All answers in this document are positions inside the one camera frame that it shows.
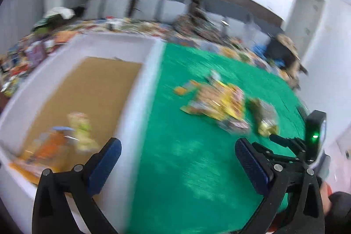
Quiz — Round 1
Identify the right hand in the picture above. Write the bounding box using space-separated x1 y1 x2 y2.
320 182 332 216

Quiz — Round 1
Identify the white box with cardboard bottom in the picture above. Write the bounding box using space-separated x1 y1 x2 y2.
1 33 165 233

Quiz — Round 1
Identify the vacuum-packed chicken leg snack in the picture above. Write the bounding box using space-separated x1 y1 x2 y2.
9 126 75 185

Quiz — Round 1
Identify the white hat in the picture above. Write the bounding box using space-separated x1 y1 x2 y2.
43 7 75 20

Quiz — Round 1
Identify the yellow-green snack packet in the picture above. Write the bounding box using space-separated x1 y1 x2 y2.
68 112 99 153

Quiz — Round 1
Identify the clear wrapped snack packet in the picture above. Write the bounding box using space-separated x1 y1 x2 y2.
249 98 278 138

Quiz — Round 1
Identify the pile of snack packets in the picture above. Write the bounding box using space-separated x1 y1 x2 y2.
174 70 251 134

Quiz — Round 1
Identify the black bag on sofa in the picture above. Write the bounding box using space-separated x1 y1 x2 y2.
263 38 296 68

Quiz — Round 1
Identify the grey sofa cushion row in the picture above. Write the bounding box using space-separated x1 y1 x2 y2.
83 0 282 36

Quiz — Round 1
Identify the green table cloth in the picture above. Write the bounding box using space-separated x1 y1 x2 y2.
126 43 304 233

